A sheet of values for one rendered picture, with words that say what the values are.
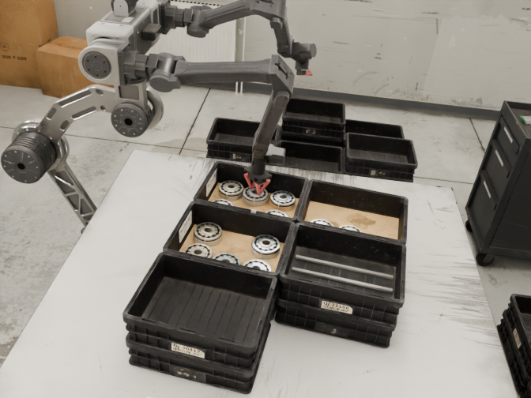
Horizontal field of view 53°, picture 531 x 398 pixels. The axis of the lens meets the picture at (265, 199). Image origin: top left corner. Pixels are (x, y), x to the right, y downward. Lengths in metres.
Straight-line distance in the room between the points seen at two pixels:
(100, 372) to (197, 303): 0.36
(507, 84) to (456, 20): 0.77
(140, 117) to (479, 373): 1.49
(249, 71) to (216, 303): 0.74
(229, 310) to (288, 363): 0.26
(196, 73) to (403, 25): 3.35
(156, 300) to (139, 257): 0.38
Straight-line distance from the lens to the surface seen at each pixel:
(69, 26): 5.38
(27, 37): 5.08
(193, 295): 1.81
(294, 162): 3.35
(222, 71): 1.69
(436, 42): 4.98
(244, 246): 1.98
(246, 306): 1.78
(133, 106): 2.10
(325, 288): 1.73
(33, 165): 2.38
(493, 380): 1.97
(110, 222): 2.33
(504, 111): 3.35
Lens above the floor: 2.13
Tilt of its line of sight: 36 degrees down
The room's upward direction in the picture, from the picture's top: 5 degrees clockwise
